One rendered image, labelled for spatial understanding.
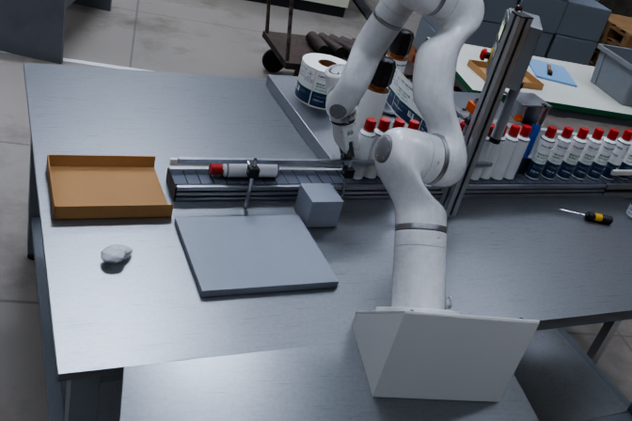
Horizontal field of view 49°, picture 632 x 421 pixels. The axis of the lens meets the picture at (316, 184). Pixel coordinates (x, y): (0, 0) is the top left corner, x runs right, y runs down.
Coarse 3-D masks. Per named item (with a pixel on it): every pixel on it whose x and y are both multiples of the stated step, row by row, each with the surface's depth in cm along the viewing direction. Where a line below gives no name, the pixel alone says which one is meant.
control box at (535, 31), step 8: (512, 8) 209; (504, 16) 209; (536, 16) 208; (536, 24) 198; (528, 32) 196; (536, 32) 195; (496, 40) 211; (528, 40) 197; (536, 40) 196; (528, 48) 198; (520, 56) 199; (528, 56) 199; (488, 64) 211; (520, 64) 200; (528, 64) 200; (512, 72) 202; (520, 72) 201; (512, 80) 203; (520, 80) 202; (512, 88) 204
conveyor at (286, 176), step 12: (180, 180) 197; (192, 180) 198; (204, 180) 200; (216, 180) 201; (228, 180) 203; (240, 180) 204; (264, 180) 207; (276, 180) 209; (288, 180) 211; (300, 180) 212; (312, 180) 214; (324, 180) 216; (336, 180) 218; (348, 180) 219; (360, 180) 221; (372, 180) 223; (480, 180) 241; (492, 180) 244; (504, 180) 246; (516, 180) 248; (528, 180) 251; (540, 180) 253; (552, 180) 256; (564, 180) 258; (576, 180) 261; (588, 180) 263; (600, 180) 266
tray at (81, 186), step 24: (48, 168) 190; (72, 168) 198; (96, 168) 200; (120, 168) 204; (144, 168) 206; (72, 192) 188; (96, 192) 190; (120, 192) 193; (144, 192) 196; (72, 216) 178; (96, 216) 181; (120, 216) 183; (144, 216) 186; (168, 216) 189
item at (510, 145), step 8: (512, 128) 236; (520, 128) 236; (512, 136) 237; (504, 144) 238; (512, 144) 237; (504, 152) 239; (512, 152) 239; (504, 160) 240; (496, 168) 243; (504, 168) 242; (496, 176) 244
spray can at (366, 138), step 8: (368, 120) 212; (368, 128) 213; (360, 136) 214; (368, 136) 213; (360, 144) 215; (368, 144) 214; (360, 152) 216; (368, 152) 216; (360, 168) 218; (360, 176) 220
